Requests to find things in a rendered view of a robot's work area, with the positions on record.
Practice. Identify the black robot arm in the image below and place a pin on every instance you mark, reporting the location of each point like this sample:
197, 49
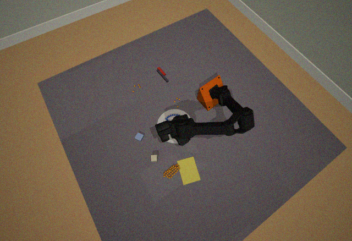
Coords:
183, 129

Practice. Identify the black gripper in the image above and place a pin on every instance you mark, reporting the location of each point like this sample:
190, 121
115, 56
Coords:
166, 137

